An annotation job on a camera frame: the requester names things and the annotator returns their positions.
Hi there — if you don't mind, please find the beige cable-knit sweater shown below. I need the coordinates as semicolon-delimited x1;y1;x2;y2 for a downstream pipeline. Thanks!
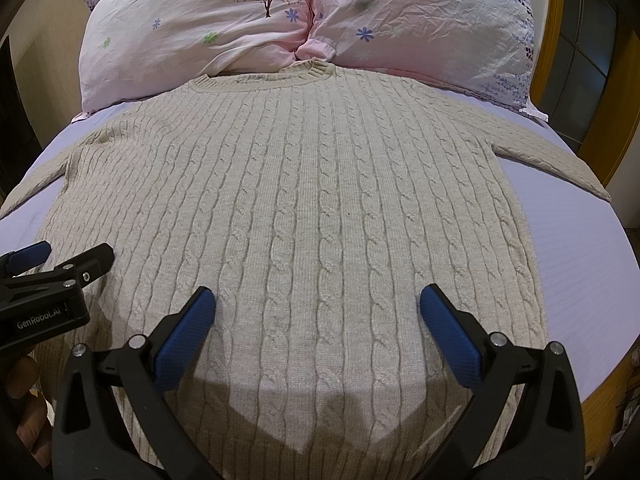
1;62;605;479

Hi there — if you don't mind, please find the left human hand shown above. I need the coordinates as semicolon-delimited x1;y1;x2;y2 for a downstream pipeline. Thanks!
6;356;52;467

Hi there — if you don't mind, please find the left pink floral pillow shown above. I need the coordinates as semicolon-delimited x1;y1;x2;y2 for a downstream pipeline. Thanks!
78;0;311;114

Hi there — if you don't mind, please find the pink floral pillow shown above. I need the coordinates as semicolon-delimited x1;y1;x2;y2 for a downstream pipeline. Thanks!
78;0;311;114
296;0;540;117

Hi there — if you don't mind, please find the right pink floral pillow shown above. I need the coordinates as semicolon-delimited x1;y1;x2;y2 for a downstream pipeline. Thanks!
296;0;540;117

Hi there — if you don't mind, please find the wooden bed headboard frame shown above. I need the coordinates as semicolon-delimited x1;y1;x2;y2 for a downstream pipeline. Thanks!
532;0;639;184

